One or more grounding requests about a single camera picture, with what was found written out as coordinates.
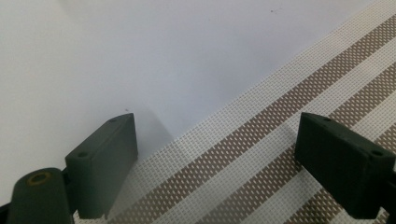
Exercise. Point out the striped woven placemat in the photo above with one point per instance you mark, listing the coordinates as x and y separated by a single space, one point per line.
249 140

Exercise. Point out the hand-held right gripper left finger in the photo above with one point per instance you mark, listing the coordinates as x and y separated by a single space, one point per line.
102 168

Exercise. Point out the white table cover sheet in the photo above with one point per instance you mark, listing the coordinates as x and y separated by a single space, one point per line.
124 46

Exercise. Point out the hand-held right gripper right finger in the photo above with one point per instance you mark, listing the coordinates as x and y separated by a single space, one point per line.
342 168

